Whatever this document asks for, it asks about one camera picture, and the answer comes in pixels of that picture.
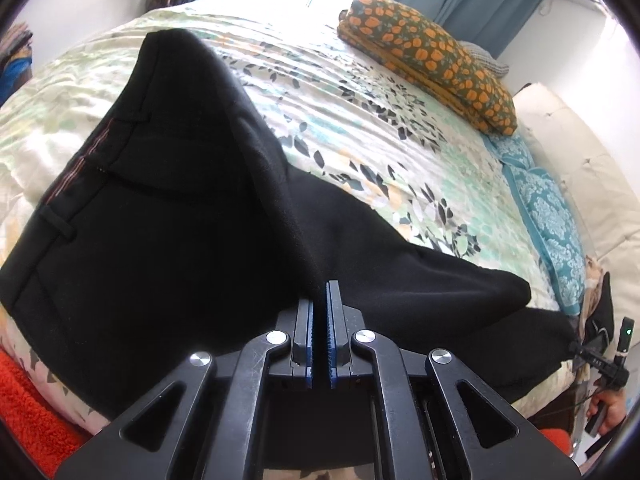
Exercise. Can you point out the black pants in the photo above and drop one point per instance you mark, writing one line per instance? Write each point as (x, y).
(175, 235)

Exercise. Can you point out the person's right hand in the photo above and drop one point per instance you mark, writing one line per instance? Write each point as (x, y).
(614, 410)

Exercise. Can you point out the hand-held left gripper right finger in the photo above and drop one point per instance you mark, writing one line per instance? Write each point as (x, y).
(332, 335)

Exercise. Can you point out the teal patterned pillow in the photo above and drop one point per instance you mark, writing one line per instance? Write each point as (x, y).
(550, 225)
(510, 152)

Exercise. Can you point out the cream padded headboard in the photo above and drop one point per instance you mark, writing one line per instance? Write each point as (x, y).
(595, 170)

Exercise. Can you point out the tan cloth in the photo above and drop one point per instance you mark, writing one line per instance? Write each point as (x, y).
(591, 280)

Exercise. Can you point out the red fuzzy blanket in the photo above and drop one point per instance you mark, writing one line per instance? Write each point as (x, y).
(30, 410)

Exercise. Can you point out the checkered pillow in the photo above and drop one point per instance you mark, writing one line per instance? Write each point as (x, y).
(487, 60)

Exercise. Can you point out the floral bed sheet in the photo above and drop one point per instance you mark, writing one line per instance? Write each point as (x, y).
(350, 110)

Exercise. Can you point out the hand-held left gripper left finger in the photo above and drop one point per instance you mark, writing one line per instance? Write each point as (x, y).
(308, 345)

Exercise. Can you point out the colourful hanging clothes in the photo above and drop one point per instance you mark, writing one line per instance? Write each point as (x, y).
(15, 60)

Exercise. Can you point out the folded orange flower blanket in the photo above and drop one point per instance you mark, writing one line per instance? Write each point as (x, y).
(425, 45)

